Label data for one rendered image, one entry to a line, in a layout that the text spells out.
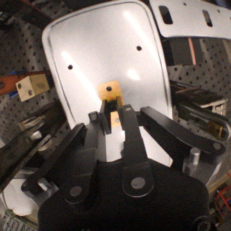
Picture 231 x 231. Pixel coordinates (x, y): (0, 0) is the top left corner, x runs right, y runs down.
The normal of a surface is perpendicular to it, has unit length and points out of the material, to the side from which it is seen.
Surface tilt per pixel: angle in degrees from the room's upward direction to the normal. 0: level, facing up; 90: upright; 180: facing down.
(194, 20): 0
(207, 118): 78
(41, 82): 90
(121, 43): 0
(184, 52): 0
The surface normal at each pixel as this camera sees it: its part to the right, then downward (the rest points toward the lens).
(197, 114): -0.94, 0.31
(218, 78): 0.01, 0.37
